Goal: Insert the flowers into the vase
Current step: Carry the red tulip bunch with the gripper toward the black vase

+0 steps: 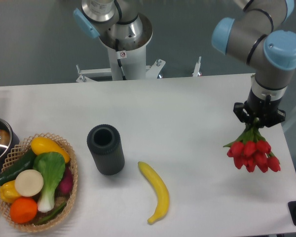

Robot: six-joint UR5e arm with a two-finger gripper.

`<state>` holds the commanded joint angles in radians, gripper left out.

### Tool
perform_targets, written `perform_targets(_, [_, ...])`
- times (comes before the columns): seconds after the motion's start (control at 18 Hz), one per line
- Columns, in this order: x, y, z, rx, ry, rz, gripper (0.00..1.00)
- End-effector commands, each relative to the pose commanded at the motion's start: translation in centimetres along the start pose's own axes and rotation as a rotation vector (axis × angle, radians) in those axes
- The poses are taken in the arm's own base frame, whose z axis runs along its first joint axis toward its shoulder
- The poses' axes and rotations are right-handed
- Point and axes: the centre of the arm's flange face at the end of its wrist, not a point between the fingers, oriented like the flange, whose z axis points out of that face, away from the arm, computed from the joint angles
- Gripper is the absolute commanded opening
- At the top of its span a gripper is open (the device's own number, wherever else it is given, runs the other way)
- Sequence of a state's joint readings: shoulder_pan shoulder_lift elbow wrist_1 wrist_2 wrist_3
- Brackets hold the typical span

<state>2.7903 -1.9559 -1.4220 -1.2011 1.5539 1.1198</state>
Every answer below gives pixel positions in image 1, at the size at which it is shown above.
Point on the green cucumber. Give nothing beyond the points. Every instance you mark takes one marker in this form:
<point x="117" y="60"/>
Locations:
<point x="23" y="163"/>

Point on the white round radish slice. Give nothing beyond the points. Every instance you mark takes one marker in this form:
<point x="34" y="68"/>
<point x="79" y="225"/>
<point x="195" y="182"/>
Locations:
<point x="29" y="183"/>

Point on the purple red vegetable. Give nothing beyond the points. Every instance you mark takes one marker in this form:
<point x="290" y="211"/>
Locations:
<point x="66" y="184"/>

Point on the green bok choy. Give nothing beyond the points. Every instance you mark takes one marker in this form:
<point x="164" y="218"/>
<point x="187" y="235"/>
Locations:
<point x="51" y="166"/>

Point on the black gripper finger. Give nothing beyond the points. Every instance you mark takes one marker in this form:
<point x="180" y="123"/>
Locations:
<point x="240" y="110"/>
<point x="274" y="118"/>

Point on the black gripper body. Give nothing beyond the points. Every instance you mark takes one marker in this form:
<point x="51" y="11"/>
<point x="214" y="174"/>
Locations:
<point x="258" y="107"/>

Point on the green chili pepper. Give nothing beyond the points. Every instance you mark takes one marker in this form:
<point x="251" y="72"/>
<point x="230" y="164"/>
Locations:
<point x="52" y="215"/>

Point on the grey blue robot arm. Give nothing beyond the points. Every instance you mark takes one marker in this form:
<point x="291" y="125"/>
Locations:
<point x="255" y="40"/>

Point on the dark grey ribbed vase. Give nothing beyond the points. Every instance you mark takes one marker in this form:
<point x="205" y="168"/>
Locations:
<point x="104" y="144"/>

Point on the yellow banana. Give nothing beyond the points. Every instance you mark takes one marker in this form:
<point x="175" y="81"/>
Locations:
<point x="162" y="193"/>

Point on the red tulip bouquet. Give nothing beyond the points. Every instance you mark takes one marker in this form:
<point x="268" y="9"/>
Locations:
<point x="252" y="150"/>

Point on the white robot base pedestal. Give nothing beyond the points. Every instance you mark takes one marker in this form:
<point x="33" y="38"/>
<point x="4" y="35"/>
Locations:
<point x="126" y="46"/>

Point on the orange fruit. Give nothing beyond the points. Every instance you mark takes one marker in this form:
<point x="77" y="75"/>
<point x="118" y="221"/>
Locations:
<point x="23" y="210"/>

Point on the yellow bell pepper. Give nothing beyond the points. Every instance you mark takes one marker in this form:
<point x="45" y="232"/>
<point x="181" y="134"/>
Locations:
<point x="8" y="193"/>

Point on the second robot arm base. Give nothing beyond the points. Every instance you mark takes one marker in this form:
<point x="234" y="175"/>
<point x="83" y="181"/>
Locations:
<point x="96" y="16"/>

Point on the yellow squash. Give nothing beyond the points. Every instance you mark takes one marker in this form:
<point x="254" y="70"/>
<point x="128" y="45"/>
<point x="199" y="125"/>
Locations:
<point x="41" y="145"/>

